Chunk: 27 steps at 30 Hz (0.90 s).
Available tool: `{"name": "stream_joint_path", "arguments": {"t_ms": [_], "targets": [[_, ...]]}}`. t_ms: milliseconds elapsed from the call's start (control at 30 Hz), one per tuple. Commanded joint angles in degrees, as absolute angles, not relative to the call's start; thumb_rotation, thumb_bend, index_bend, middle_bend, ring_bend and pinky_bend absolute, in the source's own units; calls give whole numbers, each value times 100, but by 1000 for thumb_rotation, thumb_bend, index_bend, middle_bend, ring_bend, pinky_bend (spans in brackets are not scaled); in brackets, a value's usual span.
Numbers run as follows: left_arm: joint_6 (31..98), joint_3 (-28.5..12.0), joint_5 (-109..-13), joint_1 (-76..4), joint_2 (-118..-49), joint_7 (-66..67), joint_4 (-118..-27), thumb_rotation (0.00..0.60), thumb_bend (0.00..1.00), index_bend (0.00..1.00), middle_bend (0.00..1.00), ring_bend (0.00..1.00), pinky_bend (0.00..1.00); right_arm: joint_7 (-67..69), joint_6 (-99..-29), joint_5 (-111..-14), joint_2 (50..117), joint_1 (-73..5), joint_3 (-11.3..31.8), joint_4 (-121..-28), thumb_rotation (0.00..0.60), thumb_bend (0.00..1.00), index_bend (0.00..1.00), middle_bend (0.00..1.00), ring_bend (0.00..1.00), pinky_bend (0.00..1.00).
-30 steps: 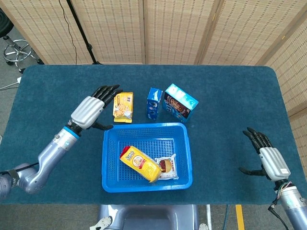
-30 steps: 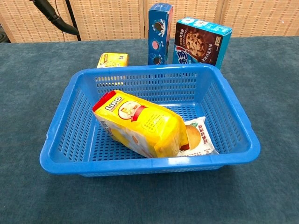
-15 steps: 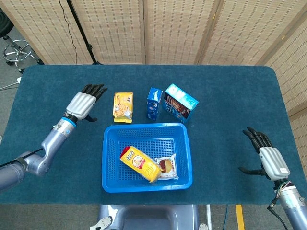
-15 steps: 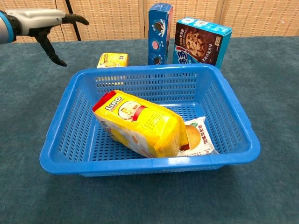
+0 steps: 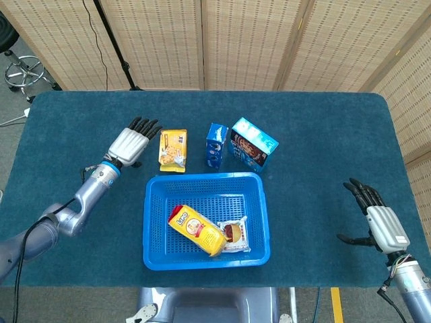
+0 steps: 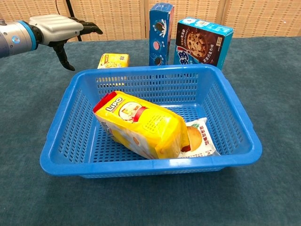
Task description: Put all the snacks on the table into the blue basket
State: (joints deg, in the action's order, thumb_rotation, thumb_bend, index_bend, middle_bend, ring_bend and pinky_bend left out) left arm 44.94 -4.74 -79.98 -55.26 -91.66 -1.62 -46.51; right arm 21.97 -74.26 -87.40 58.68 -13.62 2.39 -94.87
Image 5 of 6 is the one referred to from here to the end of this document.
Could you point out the yellow floor tape strip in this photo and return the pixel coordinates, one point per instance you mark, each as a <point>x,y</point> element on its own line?
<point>336,306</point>

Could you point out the grey-blue robot torso base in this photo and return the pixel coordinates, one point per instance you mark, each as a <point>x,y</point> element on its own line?
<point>208,306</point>

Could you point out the narrow blue Oreo box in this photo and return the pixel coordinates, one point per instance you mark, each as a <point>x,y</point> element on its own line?
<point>215,148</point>

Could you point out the bamboo folding screen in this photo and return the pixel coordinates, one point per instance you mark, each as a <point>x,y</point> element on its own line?
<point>235,43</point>

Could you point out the teal carpet table mat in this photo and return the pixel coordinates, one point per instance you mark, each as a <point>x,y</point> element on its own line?
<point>303,202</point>

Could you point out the red yellow Lipo snack bag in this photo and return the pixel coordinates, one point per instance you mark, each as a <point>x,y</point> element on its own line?
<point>198,232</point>

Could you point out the white table leg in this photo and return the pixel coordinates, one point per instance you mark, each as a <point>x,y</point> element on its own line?
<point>293,303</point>

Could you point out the wide blue chocolate cookie box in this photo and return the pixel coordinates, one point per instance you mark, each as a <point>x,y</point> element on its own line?
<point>250,148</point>

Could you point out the blue plastic perforated basket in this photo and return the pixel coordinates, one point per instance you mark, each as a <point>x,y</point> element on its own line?
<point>202,202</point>

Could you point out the black stool with chrome base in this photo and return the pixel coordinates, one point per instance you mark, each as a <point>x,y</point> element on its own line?
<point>8,37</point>

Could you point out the small white cake packet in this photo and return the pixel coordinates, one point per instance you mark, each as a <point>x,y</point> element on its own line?
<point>237,235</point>

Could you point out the black tripod stand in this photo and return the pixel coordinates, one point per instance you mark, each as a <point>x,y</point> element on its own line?
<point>114,43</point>

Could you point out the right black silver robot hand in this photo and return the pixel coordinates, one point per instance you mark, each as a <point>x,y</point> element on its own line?
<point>387,228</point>

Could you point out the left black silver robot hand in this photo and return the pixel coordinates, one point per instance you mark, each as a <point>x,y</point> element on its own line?
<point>129,144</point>

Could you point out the yellow cracker packet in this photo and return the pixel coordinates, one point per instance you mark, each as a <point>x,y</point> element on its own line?
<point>173,148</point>

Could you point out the white robot foot bracket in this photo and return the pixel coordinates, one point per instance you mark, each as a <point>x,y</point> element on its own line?
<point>285,318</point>
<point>145,312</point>

